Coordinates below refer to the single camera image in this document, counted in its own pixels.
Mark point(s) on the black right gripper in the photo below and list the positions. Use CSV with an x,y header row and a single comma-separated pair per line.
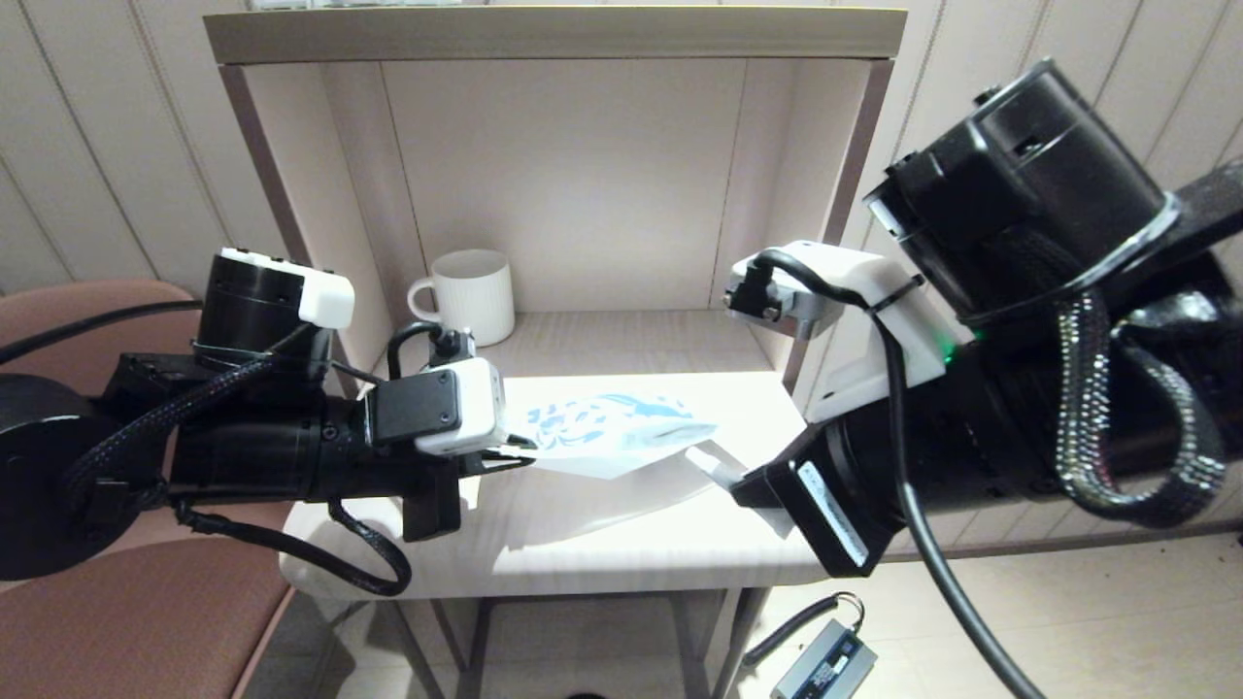
x,y
874,466

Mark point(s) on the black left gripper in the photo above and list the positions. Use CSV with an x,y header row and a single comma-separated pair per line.
x,y
350,466

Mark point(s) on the white floral plastic bag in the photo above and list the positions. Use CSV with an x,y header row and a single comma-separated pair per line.
x,y
602,427

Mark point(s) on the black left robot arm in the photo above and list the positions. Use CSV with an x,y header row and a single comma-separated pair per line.
x,y
49,466

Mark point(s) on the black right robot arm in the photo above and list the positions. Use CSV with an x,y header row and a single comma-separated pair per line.
x,y
1029,194

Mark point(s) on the white ribbed ceramic mug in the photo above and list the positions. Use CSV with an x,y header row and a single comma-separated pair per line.
x,y
476,291

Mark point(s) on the grey black power adapter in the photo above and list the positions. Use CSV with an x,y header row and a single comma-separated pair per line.
x,y
825,665

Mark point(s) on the light wooden shelf desk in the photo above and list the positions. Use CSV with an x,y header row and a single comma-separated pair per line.
x,y
583,194

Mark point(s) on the brown upholstered chair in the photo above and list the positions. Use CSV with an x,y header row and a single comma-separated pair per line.
x,y
146,631

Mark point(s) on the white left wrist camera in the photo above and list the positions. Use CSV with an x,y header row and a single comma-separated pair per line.
x,y
466,408

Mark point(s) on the white right camera bracket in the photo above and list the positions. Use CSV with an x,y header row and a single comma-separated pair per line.
x,y
903,330

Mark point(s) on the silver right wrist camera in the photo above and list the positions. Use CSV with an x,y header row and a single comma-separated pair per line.
x,y
801,311

